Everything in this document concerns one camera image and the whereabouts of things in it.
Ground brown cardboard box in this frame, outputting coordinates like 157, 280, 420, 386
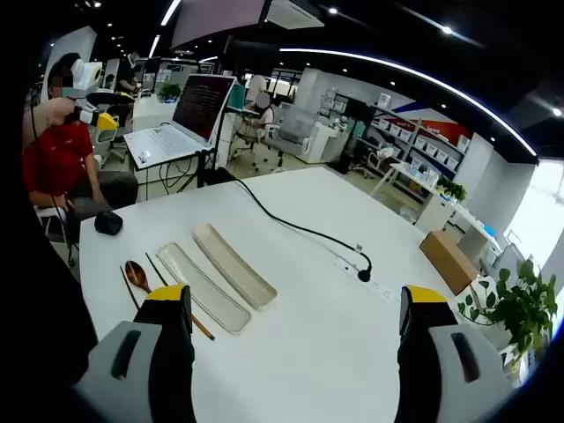
419, 230, 480, 296

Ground white laptop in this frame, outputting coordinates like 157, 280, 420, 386
122, 73, 238, 172

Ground large green potted plant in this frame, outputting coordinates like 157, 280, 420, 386
457, 259, 559, 353

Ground black computer mouse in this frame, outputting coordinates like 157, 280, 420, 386
94, 210, 123, 237

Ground person's black clothing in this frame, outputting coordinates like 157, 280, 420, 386
17, 206, 99, 389

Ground beige cutlery case base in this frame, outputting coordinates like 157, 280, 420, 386
192, 223, 278, 313

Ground translucent cutlery case lid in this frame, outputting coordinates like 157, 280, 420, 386
157, 241, 252, 335

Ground shelf with white bins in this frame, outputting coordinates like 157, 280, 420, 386
365, 103, 471, 177

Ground black power cable with plug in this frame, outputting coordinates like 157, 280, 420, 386
231, 175, 375, 284

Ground grey office chair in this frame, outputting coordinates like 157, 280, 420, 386
263, 107, 319, 171

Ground white table socket strip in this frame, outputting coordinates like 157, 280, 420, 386
332, 254, 402, 304

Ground black laptop stand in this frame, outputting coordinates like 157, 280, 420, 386
175, 147, 230, 190

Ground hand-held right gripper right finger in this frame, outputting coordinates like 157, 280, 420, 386
396, 285, 516, 423

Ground brown wooden chopstick utensil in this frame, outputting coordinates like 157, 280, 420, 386
145, 251, 217, 342
119, 265, 142, 312

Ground small white table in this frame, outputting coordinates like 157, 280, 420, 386
369, 161, 442, 199

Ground white side counter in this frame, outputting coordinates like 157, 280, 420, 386
413, 193, 503, 265

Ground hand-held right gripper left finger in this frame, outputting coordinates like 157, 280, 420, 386
72, 284, 197, 423

